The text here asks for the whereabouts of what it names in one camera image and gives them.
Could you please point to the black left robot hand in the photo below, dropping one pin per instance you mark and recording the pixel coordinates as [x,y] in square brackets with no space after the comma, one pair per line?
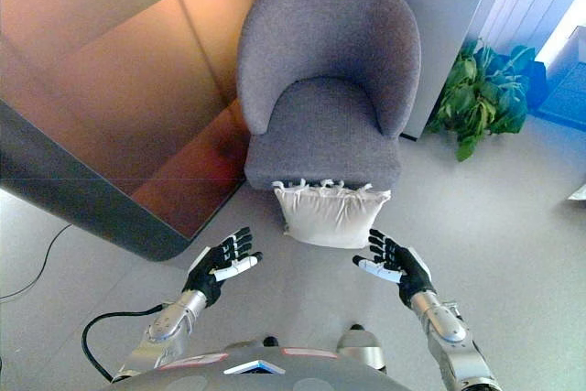
[207,272]

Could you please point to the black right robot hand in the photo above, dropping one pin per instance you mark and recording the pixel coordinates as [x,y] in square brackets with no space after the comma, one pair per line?
[405,267]

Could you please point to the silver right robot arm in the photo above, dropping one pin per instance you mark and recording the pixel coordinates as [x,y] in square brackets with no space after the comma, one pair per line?
[451,340]

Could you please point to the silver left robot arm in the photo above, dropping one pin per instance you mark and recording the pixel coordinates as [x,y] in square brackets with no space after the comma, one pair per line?
[169,327]

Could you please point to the white tied pillow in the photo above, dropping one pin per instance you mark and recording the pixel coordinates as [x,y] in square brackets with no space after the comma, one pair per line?
[332,217]

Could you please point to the silver robot leg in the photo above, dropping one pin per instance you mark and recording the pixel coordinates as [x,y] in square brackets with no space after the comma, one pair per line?
[361,347]

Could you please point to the grey robot torso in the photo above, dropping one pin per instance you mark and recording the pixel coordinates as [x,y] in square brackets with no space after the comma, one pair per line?
[247,370]

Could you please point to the green leafy potted plant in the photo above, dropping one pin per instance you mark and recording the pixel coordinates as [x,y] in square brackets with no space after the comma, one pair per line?
[480,95]

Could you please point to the grey fabric armchair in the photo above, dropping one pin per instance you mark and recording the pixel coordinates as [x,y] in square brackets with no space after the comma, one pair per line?
[327,75]

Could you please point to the brown wooden wall cabinet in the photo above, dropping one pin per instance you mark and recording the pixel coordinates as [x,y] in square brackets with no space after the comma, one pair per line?
[119,89]

